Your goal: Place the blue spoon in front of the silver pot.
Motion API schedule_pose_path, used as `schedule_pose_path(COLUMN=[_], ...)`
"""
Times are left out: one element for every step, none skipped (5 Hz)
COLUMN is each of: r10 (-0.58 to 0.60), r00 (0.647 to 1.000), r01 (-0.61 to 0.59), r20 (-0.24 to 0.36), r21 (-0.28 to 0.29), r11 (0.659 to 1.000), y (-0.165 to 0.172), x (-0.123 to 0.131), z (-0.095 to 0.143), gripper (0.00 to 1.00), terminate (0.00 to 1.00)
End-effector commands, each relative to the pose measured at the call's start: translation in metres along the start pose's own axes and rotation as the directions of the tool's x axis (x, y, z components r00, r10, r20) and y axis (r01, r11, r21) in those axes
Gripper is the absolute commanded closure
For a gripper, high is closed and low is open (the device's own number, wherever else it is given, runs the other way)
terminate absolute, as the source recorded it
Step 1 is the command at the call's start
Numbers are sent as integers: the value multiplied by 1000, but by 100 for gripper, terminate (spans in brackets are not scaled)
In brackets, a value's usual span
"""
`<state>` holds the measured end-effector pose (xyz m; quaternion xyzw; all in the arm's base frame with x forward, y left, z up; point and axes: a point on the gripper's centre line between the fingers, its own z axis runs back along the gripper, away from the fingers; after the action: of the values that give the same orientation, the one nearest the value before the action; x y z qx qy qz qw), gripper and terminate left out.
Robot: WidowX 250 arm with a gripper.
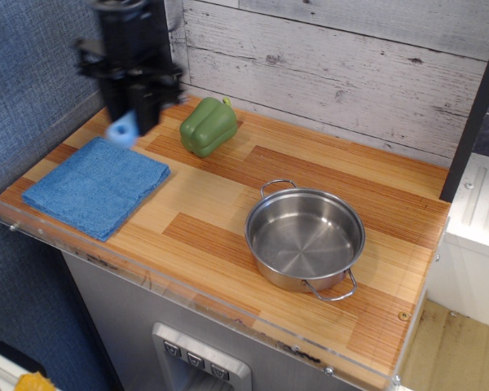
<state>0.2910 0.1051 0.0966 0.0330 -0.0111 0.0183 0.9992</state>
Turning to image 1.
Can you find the yellow object at corner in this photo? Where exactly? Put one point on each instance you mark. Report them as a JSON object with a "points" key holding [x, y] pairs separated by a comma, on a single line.
{"points": [[34, 382]]}

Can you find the white toy sink unit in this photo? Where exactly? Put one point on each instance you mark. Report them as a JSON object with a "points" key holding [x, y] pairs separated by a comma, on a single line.
{"points": [[459, 275]]}

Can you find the blue folded cloth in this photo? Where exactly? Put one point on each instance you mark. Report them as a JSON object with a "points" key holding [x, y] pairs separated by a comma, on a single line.
{"points": [[97, 188]]}

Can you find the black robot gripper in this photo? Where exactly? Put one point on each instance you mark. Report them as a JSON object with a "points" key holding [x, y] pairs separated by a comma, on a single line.
{"points": [[130, 33]]}

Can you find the clear acrylic table guard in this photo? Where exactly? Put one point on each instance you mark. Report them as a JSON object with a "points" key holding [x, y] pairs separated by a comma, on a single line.
{"points": [[186, 243]]}

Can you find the green toy bell pepper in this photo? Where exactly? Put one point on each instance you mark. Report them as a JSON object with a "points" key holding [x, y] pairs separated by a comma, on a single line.
{"points": [[211, 124]]}

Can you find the silver toy fridge dispenser panel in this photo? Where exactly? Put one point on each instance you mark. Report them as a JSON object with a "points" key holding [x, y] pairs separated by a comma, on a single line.
{"points": [[190, 364]]}

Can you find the silver metal pot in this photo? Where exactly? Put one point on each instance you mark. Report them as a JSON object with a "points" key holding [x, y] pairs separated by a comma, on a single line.
{"points": [[304, 239]]}

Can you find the dark right vertical post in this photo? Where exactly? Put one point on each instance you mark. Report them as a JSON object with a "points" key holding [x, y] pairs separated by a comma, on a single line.
{"points": [[467, 139]]}

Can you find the blue handled grey spoon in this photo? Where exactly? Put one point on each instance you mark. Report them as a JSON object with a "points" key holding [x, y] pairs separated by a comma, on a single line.
{"points": [[123, 132]]}

